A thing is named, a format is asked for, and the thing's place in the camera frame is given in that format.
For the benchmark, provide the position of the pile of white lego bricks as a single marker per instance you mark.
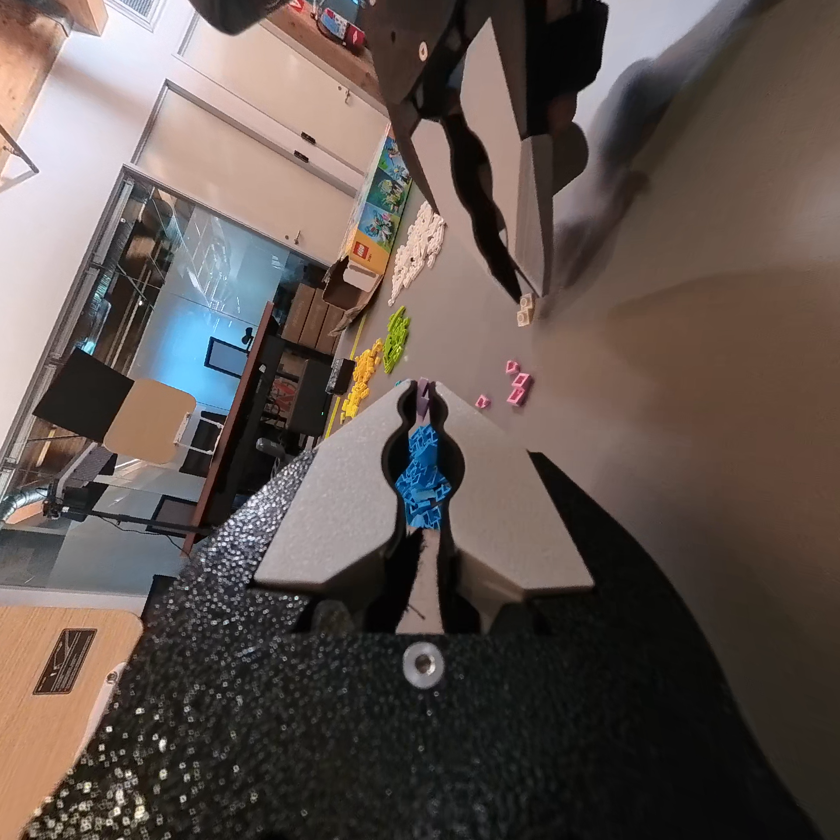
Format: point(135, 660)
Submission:
point(417, 253)

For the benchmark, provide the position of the glass partition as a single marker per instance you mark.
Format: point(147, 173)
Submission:
point(164, 275)

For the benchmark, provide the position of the pink lego brick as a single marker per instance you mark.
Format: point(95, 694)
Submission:
point(424, 397)

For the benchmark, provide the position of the wooden desk with dark edge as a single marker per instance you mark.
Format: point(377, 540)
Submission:
point(229, 426)

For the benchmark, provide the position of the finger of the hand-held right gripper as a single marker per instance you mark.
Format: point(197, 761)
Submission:
point(446, 184)
point(505, 164)

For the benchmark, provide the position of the red and blue box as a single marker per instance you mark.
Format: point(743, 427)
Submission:
point(341, 29)

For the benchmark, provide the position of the wooden wall shelf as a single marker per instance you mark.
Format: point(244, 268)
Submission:
point(33, 52)

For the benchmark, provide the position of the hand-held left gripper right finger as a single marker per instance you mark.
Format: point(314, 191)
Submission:
point(512, 518)

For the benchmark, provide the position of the white air vent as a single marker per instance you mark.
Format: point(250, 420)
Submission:
point(134, 8)

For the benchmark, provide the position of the tan backed chair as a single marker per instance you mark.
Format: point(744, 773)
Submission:
point(151, 420)

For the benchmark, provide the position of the light wooden panel with label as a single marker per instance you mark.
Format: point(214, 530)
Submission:
point(39, 754)

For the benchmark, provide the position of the colourful lego box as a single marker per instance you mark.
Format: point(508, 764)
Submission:
point(377, 197)

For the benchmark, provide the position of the black board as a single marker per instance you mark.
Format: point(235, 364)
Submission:
point(82, 394)

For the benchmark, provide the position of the black computer tower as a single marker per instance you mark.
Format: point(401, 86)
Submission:
point(308, 394)

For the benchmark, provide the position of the pile of lime lego bricks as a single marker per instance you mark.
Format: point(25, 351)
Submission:
point(397, 336)

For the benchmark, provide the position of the white cabinet door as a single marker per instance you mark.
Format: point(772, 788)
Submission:
point(282, 65)
point(262, 124)

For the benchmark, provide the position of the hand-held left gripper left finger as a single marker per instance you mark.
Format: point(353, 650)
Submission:
point(328, 512)

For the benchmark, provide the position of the small black box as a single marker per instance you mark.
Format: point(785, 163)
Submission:
point(341, 376)

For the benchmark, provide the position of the small tan lego brick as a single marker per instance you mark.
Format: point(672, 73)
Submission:
point(527, 310)

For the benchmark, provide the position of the brown cardboard box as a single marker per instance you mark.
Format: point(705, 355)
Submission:
point(298, 312)
point(317, 321)
point(334, 328)

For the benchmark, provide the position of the pile of yellow lego bricks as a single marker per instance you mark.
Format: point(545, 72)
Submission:
point(361, 380)

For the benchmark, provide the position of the silver air duct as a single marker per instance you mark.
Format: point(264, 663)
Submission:
point(19, 506)

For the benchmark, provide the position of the pile of blue lego bricks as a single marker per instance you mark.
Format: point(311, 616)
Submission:
point(423, 479)

